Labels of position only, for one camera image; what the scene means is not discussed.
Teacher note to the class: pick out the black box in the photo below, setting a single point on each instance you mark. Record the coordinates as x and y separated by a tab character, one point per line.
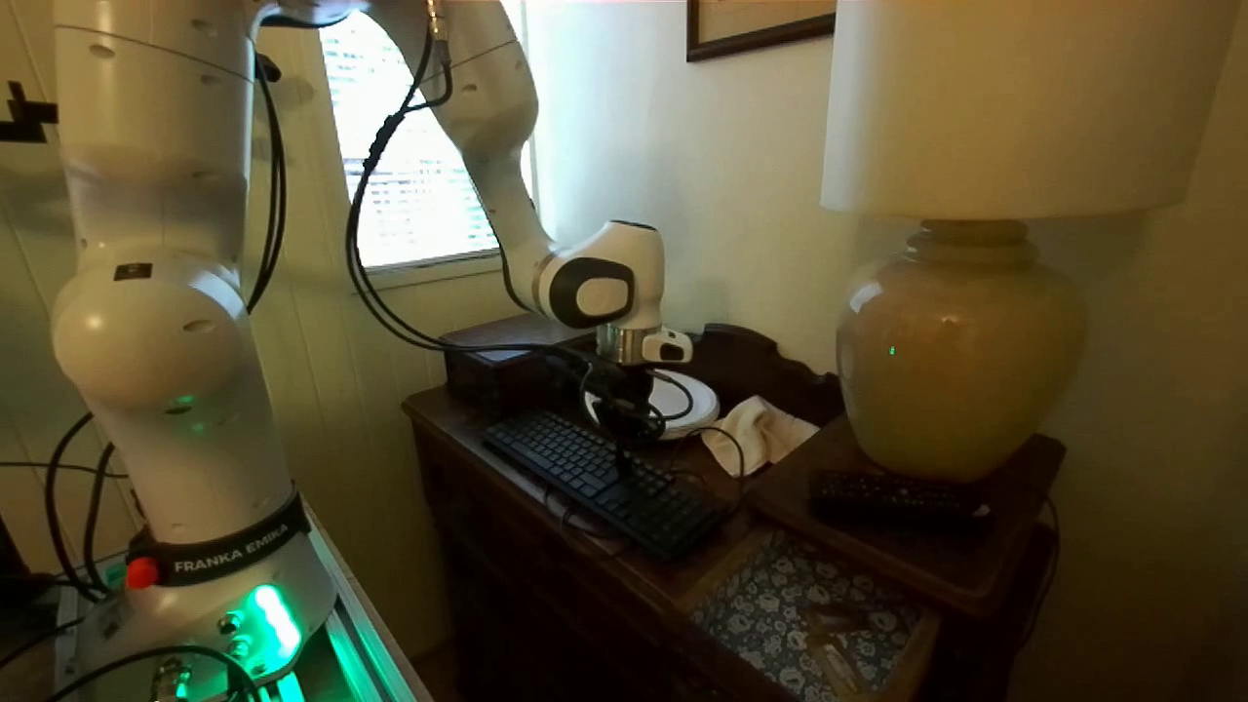
510	363

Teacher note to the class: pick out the cream ceramic lamp base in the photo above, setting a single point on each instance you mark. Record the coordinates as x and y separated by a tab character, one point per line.
962	353

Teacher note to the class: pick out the black bracket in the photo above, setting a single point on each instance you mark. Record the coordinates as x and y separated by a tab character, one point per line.
26	116

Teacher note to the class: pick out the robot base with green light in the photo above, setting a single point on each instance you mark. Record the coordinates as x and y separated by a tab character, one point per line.
298	636

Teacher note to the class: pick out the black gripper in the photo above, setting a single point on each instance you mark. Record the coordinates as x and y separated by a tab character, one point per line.
625	392

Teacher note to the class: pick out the dark wooden dresser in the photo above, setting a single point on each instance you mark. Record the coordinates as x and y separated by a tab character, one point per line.
549	585

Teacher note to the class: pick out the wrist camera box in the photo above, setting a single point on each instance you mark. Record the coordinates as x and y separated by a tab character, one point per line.
656	346

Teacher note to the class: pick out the small brown trinket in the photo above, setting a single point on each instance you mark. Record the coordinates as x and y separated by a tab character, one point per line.
831	650

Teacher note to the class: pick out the blue floral patterned tray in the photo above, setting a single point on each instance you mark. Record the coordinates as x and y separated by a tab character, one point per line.
794	609

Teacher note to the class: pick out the dark framed picture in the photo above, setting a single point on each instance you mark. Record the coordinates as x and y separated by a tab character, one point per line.
753	26

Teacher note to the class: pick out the white crumpled tissue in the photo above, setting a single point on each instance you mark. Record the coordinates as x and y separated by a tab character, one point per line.
764	436

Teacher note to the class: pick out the bright window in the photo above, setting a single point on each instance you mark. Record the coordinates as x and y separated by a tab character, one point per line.
415	182

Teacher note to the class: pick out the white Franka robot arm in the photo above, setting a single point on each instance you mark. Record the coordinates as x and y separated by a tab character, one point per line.
156	325

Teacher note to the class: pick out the black remote control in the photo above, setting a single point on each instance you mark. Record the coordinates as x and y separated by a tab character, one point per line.
897	497

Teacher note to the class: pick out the white lamp shade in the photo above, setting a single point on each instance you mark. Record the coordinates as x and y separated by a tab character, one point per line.
1026	103

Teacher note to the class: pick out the black computer keyboard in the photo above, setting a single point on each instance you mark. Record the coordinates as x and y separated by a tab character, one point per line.
599	481

